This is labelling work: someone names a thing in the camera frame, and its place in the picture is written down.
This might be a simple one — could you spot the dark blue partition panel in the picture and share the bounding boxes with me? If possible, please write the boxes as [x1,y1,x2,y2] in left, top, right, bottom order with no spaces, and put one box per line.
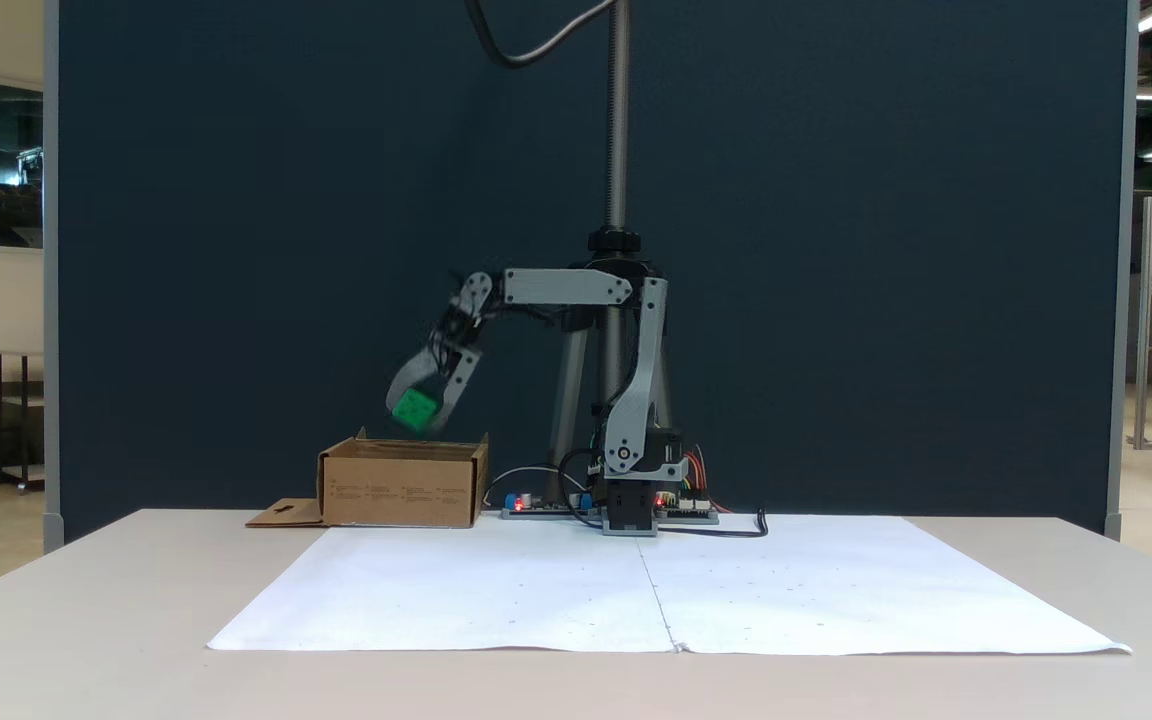
[43,0,1139,553]

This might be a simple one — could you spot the green dice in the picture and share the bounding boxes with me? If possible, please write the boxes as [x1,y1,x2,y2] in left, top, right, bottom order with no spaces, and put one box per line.
[391,388,441,434]

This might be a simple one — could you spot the green circuit board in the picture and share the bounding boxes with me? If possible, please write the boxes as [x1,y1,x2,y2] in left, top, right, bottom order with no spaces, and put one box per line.
[656,488,720,525]

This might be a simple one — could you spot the white paper sheet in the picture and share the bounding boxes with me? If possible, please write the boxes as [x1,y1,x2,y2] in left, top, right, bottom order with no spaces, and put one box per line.
[636,514,1133,657]
[207,518,679,654]

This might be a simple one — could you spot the orange wire bundle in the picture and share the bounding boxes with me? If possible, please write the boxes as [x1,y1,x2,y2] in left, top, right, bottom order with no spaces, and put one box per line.
[681,448,727,513]

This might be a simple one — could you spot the brown cardboard box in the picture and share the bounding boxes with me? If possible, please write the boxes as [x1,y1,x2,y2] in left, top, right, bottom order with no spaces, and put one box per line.
[245,428,491,530]

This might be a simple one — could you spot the blue circuit board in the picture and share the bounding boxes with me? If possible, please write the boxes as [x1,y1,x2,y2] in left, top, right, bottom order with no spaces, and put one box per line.
[500,489,599,521]

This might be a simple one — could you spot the black shelf cart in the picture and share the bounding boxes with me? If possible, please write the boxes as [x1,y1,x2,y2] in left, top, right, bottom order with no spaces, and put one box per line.
[0,349,46,494]

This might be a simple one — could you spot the grey camera cable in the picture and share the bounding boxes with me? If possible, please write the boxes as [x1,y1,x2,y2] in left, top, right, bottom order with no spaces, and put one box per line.
[464,0,619,70]

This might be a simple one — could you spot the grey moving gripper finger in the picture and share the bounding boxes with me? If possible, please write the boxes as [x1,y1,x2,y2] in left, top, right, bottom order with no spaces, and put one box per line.
[427,346,485,434]

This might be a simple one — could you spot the black silver tripod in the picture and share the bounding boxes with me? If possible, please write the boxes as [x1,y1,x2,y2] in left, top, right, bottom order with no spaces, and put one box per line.
[544,0,679,493]

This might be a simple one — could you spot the framed wall window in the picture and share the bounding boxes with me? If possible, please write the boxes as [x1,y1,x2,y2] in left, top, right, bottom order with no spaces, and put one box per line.
[0,68,45,257]

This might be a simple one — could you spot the black power cable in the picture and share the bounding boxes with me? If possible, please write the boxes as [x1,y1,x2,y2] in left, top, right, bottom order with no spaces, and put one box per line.
[658,508,770,539]

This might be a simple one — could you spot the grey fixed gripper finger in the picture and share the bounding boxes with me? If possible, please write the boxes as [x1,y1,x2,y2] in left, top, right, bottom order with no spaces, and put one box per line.
[385,344,448,415]

